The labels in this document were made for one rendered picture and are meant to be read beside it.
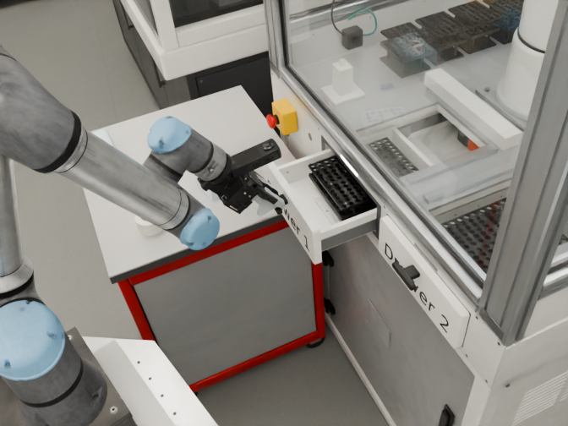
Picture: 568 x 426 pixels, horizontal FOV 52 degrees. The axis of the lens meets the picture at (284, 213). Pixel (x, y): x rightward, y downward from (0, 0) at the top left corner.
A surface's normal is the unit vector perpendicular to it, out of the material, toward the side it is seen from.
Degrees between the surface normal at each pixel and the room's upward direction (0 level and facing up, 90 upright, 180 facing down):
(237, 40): 90
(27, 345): 8
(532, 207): 90
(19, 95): 49
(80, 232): 0
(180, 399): 0
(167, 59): 90
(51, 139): 77
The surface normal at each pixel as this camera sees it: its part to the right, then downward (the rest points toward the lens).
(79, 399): 0.79, 0.10
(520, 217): -0.91, 0.34
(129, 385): -0.08, -0.70
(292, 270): 0.40, 0.62
